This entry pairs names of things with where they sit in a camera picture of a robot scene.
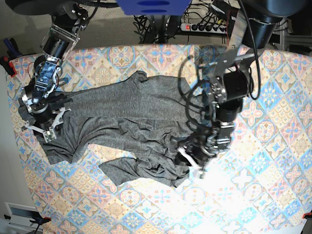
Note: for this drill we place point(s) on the patterned tablecloth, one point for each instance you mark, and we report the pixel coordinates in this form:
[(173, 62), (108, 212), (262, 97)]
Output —
[(263, 183)]

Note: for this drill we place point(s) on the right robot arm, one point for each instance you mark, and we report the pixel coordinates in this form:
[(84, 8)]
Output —
[(39, 97)]

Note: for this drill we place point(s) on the grey t-shirt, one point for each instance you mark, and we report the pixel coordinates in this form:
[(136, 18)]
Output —
[(142, 115)]

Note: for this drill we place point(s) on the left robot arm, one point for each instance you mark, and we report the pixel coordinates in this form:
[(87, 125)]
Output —
[(224, 89)]

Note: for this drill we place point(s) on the red black clamp left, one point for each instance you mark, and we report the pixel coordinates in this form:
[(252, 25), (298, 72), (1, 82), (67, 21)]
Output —
[(12, 53)]

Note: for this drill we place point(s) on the red clamp bottom left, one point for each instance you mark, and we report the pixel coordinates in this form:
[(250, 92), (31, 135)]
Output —
[(40, 220)]

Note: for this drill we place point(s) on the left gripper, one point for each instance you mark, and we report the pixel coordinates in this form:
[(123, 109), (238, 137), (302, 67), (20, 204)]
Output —
[(201, 148)]

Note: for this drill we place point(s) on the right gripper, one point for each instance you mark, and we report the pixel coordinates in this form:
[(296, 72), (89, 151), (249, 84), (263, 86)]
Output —
[(47, 113)]

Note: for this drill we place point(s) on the red clamp bottom right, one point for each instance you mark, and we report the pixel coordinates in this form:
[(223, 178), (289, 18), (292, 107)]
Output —
[(307, 216)]

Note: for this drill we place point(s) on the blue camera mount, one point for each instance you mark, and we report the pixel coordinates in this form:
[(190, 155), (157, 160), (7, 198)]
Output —
[(154, 7)]

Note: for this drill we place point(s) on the power strip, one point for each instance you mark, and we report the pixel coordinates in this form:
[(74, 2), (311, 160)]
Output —
[(203, 28)]

